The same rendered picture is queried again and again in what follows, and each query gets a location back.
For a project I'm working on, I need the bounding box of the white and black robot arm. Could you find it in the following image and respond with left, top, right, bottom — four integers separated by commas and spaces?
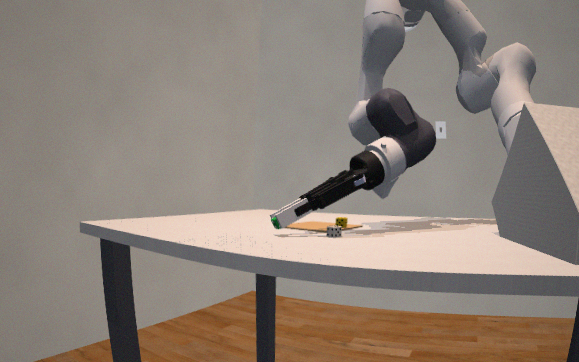
348, 0, 536, 199

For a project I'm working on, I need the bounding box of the green die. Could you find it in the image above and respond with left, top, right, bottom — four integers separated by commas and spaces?
271, 217, 281, 229

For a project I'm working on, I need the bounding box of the orange mat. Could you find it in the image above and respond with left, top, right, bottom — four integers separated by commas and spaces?
286, 221, 363, 233

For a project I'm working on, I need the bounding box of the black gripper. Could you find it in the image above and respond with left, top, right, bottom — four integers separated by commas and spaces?
270, 150, 385, 229

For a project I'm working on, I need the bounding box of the grey die with black pips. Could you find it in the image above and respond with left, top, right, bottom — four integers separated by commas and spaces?
327, 225, 342, 238

